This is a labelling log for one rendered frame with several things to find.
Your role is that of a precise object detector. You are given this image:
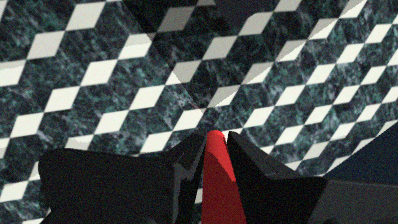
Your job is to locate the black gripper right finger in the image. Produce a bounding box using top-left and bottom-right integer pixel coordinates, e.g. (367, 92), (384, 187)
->
(227, 131), (398, 224)

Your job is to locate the red peg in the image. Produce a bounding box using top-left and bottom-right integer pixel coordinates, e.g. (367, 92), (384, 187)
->
(201, 130), (247, 224)

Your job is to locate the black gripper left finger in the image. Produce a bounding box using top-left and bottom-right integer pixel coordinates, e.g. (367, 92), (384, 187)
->
(38, 128), (207, 224)

